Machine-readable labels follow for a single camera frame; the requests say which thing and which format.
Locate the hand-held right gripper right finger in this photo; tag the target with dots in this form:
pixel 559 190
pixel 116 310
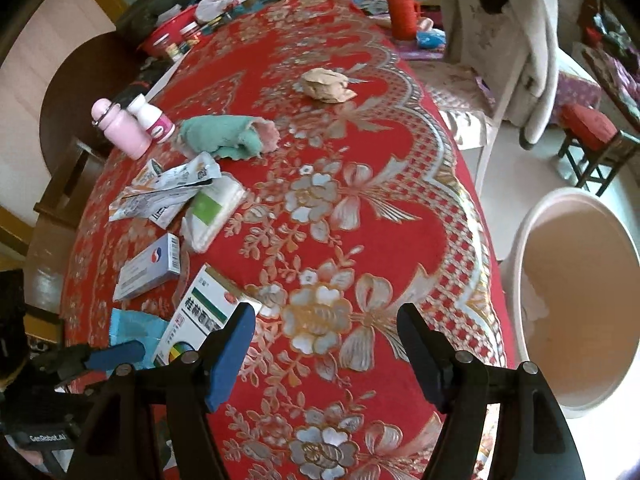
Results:
pixel 420 355

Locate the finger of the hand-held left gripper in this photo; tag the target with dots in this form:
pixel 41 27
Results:
pixel 117 352

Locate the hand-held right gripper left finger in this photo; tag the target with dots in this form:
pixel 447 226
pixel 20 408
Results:
pixel 230 355

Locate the light blue packet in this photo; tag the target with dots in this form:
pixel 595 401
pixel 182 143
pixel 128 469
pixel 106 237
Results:
pixel 135 327

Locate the white and blue medicine box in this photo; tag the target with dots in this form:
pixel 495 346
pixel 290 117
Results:
pixel 145 272

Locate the white plastic bin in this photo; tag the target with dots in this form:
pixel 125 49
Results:
pixel 575 300

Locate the orange and white sachet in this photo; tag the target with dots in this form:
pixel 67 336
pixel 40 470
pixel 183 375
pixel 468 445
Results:
pixel 146 175

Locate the green cloth rag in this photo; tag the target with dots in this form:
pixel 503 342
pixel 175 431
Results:
pixel 220 135

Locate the brown paper ball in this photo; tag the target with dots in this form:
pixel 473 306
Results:
pixel 327 85

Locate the green and white medicine box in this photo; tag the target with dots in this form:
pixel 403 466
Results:
pixel 200 310

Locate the tissue pack with green label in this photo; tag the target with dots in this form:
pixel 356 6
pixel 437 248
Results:
pixel 212 212

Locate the white torn sachet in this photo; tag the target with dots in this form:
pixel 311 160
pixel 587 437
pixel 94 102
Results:
pixel 150 208

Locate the dark wooden chair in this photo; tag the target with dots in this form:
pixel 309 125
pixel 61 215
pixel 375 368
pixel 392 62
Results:
pixel 60 195

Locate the silver foil sachet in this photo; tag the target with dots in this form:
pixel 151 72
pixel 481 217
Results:
pixel 195 170

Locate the red floral tablecloth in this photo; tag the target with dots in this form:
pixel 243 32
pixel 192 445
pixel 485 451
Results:
pixel 310 150

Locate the white bottle with pink label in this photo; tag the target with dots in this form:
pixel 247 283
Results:
pixel 152 120

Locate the round brown tabletop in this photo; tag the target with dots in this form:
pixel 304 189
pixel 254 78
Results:
pixel 70 100

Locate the wooden stool with red cushion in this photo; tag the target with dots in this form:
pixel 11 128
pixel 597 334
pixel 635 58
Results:
pixel 590 130

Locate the purple floral sheet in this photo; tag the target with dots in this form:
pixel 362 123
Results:
pixel 580 87

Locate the blue plastic bag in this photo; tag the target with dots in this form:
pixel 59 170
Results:
pixel 430 40

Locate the grey jacket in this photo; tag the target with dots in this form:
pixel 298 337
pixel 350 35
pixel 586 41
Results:
pixel 540 60

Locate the white chair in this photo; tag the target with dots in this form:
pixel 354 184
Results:
pixel 470 40

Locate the red plastic basin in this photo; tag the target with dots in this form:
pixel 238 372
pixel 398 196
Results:
pixel 165 35

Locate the small white-lidded jar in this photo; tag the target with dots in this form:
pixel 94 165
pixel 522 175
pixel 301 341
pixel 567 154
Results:
pixel 190 35

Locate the floral sofa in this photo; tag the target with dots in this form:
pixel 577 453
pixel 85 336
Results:
pixel 617 75

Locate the red thermos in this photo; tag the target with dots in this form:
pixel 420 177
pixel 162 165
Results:
pixel 402 10

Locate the dark grey bag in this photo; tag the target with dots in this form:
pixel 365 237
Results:
pixel 150 7

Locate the white plastic bag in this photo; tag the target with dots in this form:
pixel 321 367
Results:
pixel 220 2

